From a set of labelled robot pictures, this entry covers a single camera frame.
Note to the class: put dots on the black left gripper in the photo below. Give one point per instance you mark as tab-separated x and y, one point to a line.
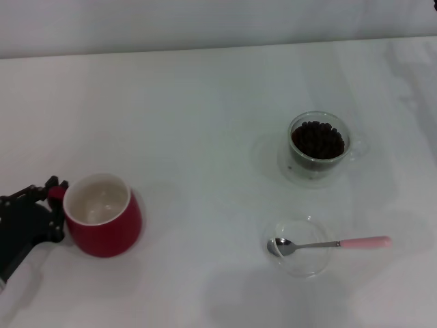
24	229

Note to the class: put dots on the red ceramic mug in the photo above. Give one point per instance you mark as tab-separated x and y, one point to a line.
109	235

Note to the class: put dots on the coffee bean pile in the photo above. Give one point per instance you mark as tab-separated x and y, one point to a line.
317	141

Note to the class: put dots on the clear glass dish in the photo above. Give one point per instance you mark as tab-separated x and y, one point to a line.
307	263

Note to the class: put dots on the clear glass saucer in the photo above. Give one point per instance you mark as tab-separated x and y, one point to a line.
327	179

